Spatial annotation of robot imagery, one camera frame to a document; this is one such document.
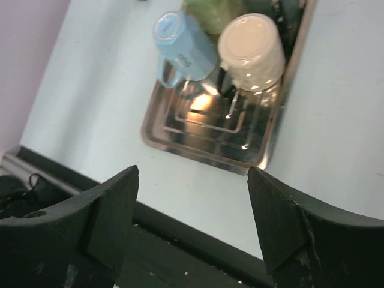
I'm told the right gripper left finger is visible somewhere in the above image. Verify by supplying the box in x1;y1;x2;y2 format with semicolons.
1;166;139;287

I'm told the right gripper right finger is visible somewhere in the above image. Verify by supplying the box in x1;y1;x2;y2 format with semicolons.
247;167;383;287

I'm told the black mug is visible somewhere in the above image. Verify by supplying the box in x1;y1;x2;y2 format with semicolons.
244;0;306;55

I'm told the light blue mug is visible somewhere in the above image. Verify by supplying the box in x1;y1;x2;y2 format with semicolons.
153;11;218;88

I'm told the steel tray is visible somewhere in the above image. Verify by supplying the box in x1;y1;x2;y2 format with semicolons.
141;1;316;175

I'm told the green mug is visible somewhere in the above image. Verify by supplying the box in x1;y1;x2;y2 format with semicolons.
182;0;245;35

